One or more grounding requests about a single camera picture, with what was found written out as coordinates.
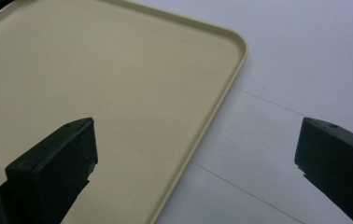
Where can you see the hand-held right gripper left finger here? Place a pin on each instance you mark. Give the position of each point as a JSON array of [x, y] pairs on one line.
[[51, 168]]

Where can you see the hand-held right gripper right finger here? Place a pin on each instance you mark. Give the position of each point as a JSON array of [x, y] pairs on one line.
[[336, 161]]

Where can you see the beige plastic tray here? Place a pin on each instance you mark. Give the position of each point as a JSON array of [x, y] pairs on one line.
[[128, 87]]

